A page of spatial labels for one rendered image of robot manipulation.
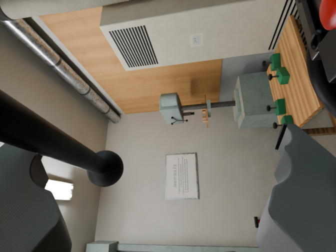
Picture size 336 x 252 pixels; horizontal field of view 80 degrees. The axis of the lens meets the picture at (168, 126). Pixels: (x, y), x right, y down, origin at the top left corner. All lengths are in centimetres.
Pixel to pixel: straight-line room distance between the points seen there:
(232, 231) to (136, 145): 178
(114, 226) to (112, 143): 122
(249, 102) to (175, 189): 153
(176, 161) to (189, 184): 37
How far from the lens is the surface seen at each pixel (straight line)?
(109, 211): 323
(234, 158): 300
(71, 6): 180
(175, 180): 295
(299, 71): 148
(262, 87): 232
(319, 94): 36
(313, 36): 25
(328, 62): 22
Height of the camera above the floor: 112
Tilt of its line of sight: 10 degrees up
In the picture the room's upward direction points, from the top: 95 degrees counter-clockwise
